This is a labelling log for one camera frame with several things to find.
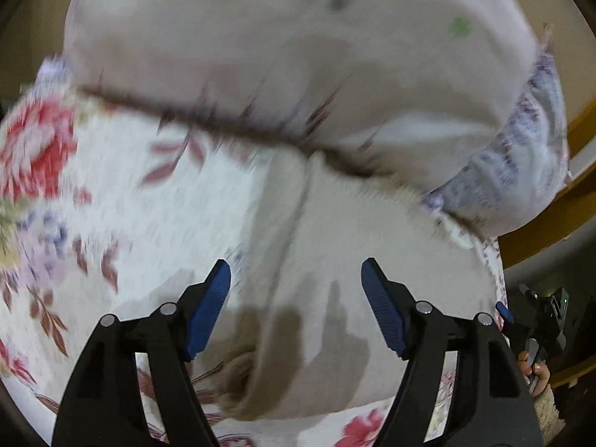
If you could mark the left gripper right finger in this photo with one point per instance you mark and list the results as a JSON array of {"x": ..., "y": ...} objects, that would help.
[{"x": 461, "y": 386}]

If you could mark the pink floral right pillow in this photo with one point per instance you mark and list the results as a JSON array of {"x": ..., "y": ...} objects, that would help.
[{"x": 517, "y": 176}]

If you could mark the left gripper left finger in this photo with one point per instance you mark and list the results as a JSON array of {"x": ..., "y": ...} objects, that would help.
[{"x": 102, "y": 403}]

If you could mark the floral white bedsheet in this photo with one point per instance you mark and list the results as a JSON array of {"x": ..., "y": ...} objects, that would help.
[{"x": 105, "y": 209}]

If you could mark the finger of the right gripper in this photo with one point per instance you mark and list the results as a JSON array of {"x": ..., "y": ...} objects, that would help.
[{"x": 506, "y": 318}]

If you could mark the right hand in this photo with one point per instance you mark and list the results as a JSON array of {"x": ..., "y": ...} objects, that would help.
[{"x": 538, "y": 372}]

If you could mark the pink floral left pillow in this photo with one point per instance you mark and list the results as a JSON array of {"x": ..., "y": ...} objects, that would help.
[{"x": 406, "y": 87}]

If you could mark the pink floral pillow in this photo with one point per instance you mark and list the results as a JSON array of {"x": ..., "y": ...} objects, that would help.
[
  {"x": 517, "y": 176},
  {"x": 406, "y": 87}
]

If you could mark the wooden headboard frame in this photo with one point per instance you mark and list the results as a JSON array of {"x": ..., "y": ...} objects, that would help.
[{"x": 557, "y": 250}]

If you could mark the beige cable-knit sweater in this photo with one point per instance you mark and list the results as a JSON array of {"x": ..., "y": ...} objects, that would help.
[{"x": 298, "y": 337}]

